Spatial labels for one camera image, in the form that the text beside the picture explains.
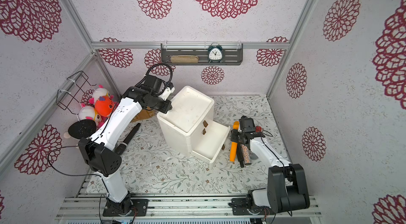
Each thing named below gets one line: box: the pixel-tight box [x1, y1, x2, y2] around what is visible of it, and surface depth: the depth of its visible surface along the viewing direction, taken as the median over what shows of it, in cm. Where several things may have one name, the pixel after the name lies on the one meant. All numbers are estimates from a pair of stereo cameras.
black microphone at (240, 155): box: [236, 143, 245, 168], surface depth 89 cm
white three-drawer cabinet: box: [157, 85, 231, 169], surface depth 84 cm
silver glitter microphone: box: [241, 143, 253, 166], surface depth 90 cm
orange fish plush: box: [94, 96, 115, 118], surface depth 91 cm
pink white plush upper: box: [88, 84, 115, 105], surface depth 97 cm
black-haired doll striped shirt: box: [67, 119, 97, 139], surface depth 78 cm
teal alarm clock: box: [207, 44, 224, 63], surface depth 92 cm
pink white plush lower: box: [78, 105, 110, 131], surface depth 87 cm
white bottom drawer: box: [191, 119, 231, 166], surface depth 96 cm
